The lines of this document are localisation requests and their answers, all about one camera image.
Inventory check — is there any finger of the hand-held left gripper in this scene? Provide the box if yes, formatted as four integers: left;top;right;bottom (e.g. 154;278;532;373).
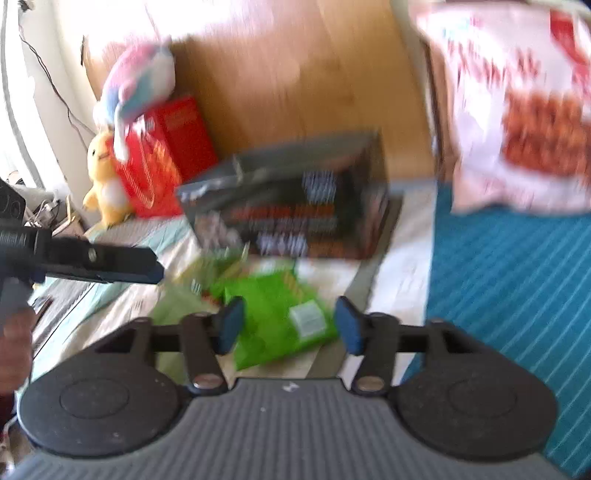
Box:
46;237;165;285

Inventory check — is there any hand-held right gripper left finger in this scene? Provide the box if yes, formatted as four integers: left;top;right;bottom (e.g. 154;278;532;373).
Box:
97;295;246;397

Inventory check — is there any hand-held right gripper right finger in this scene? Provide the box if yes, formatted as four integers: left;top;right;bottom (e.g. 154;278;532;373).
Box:
335;295;483;397

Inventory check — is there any bright green snack packet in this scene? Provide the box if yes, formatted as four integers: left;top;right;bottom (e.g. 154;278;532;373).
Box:
210;270;339;371

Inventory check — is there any dark cardboard snack box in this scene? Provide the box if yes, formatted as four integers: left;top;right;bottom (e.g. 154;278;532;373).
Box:
177;130;394;262

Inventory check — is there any person's left hand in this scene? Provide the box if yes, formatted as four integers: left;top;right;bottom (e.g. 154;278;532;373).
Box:
0;307;35;396

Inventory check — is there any pale green bed sheet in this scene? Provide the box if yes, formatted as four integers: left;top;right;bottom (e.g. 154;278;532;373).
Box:
87;216;191;261

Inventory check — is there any pale green snack packet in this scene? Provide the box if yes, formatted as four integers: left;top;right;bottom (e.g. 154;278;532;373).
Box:
151;256;252;325

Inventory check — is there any yellow plush toy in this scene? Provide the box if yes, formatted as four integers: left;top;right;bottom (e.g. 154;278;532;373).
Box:
81;129;136;230

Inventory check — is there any white printed blanket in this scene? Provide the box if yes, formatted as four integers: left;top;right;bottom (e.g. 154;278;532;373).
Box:
28;185;440;386

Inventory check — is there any red cardboard box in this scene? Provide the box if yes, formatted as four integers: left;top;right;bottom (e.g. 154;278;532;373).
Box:
113;95;219;219

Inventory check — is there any teal striped mat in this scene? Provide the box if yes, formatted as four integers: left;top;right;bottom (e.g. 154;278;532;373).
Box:
401;182;591;478

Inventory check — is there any pastel plush toy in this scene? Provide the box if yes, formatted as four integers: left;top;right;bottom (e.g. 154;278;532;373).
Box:
92;39;177;158

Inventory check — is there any wooden headboard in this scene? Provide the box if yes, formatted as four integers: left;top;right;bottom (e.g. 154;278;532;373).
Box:
82;0;445;188

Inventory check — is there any pink snack bag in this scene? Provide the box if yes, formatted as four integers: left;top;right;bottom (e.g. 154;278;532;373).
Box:
414;2;591;217

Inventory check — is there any black wall cable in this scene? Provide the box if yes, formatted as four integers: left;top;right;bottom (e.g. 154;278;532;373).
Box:
16;18;95;139

